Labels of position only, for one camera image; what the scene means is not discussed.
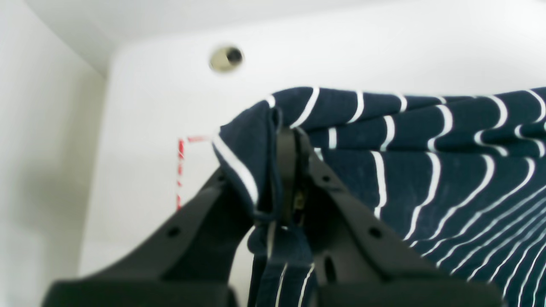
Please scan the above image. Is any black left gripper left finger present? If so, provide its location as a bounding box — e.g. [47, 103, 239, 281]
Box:
[42, 170, 252, 307]

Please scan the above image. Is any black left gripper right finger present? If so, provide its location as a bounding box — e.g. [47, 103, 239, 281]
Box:
[276, 127, 505, 307]

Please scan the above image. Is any navy white striped t-shirt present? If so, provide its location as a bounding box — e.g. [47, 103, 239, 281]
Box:
[212, 87, 546, 307]

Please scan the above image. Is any red tape rectangle marking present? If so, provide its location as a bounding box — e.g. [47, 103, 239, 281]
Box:
[176, 135, 212, 210]

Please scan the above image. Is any right table cable grommet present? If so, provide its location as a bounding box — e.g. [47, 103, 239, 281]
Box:
[209, 46, 244, 72]

